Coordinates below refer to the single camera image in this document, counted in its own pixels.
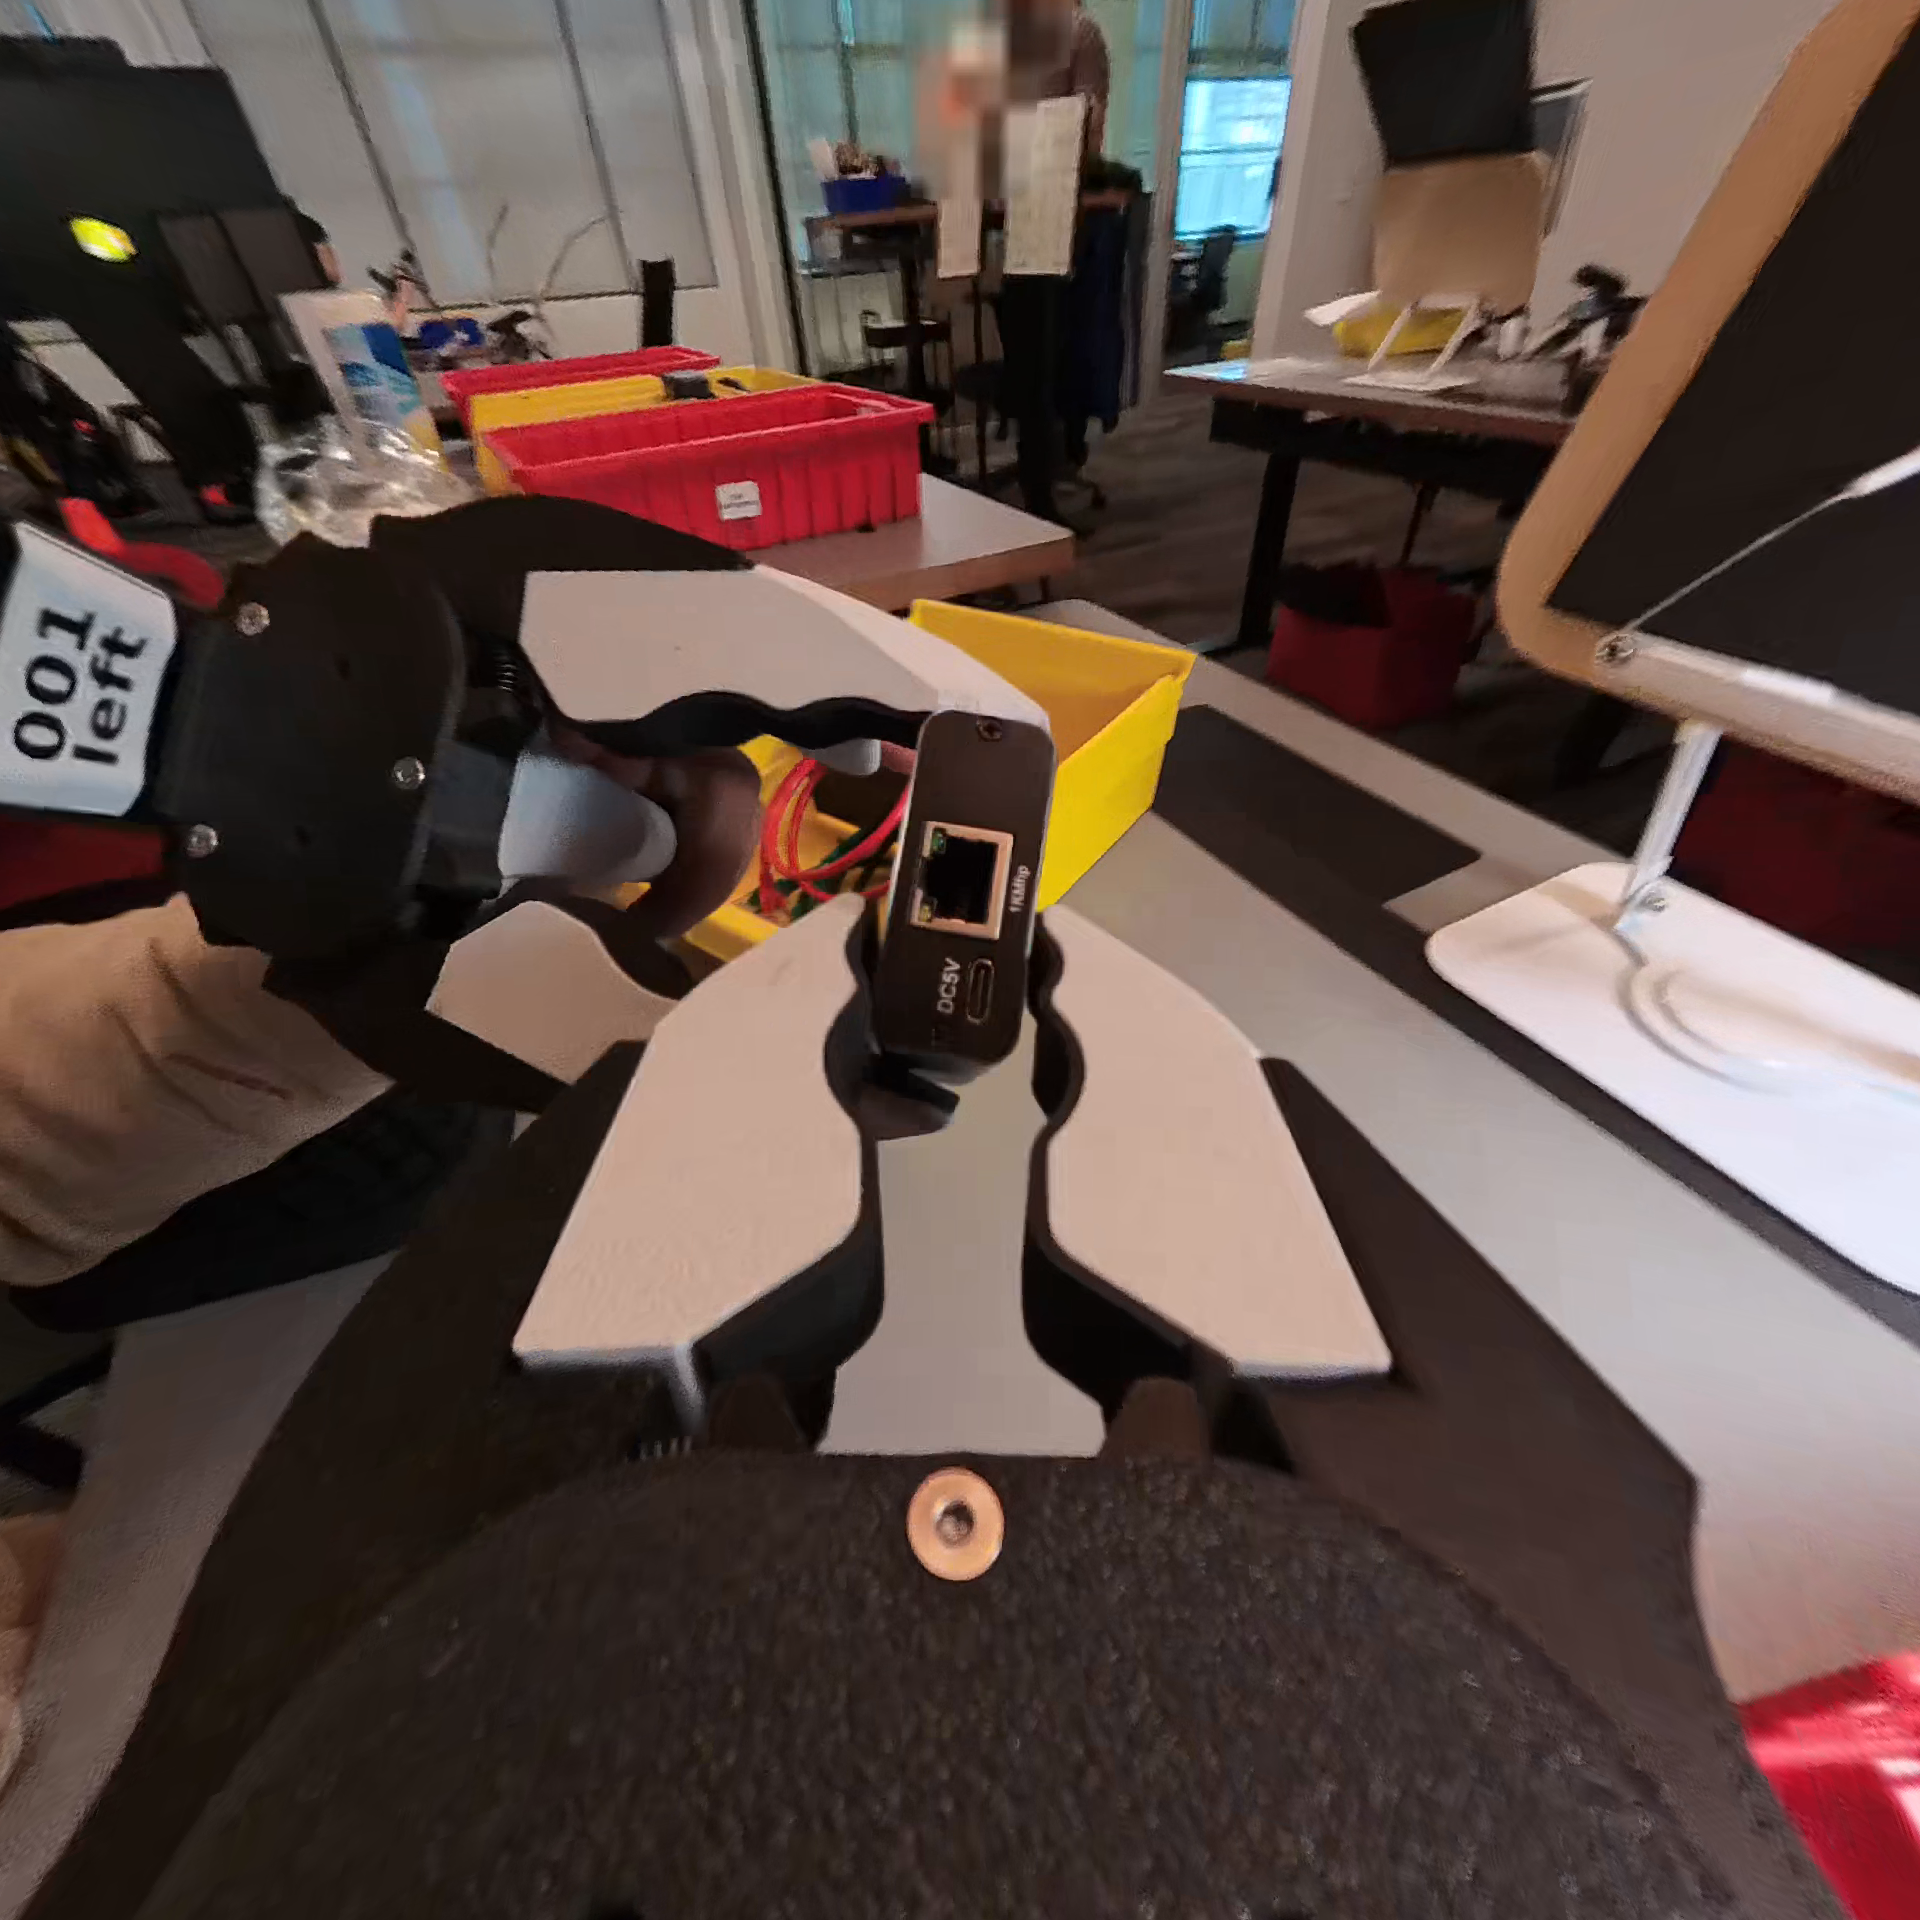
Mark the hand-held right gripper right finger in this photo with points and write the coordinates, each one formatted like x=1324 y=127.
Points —
x=1183 y=1184

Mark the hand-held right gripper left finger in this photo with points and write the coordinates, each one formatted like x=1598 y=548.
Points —
x=709 y=1171

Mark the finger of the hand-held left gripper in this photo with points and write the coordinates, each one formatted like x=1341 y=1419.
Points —
x=539 y=989
x=722 y=630

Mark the black ethernet adapter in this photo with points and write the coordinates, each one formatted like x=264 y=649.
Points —
x=961 y=958

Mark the person's left forearm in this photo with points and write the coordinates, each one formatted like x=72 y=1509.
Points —
x=135 y=1077

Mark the person's left hand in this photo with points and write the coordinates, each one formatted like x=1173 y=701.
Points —
x=713 y=841

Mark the large red ribbed bin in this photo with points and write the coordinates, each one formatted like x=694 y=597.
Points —
x=709 y=466

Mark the small yellow plastic bin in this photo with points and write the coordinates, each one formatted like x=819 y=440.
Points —
x=1102 y=751

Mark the blue storage bin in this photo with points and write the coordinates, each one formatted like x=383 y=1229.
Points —
x=866 y=197

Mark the white paper sheet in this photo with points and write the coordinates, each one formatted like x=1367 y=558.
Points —
x=1051 y=211

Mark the white panel stand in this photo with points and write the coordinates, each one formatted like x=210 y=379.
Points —
x=1725 y=1077

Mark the brown top desk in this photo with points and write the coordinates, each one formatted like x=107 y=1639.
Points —
x=1393 y=414

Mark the red plastic box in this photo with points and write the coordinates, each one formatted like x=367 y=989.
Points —
x=1846 y=1785

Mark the small black display board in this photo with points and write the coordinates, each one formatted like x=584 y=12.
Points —
x=1444 y=91

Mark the tan framed black panel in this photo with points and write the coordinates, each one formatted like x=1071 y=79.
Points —
x=1769 y=373

